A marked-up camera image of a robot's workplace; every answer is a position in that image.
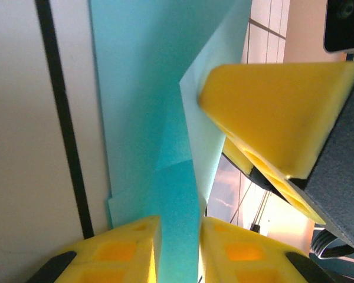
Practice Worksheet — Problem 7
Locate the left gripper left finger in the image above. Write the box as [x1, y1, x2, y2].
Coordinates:
[25, 215, 162, 283]

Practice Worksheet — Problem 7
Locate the light blue paper sheet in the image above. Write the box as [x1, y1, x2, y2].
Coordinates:
[88, 0, 253, 283]

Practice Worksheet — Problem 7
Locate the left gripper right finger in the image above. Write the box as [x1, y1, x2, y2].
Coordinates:
[198, 216, 335, 283]

